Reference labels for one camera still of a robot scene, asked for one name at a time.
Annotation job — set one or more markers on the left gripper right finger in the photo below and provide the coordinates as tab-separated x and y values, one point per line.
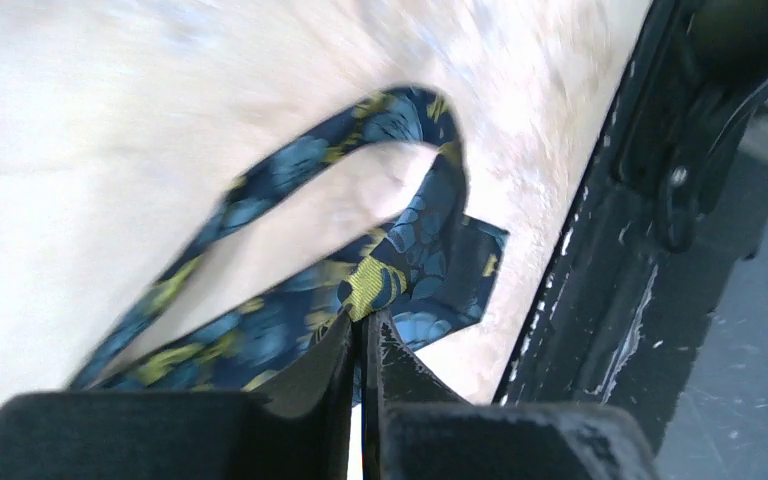
415	427

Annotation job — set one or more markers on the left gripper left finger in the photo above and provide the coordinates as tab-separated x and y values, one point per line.
294	426

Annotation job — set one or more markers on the blue floral necktie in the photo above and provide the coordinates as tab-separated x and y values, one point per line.
432	267

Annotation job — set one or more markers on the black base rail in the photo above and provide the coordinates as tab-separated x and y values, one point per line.
674	195

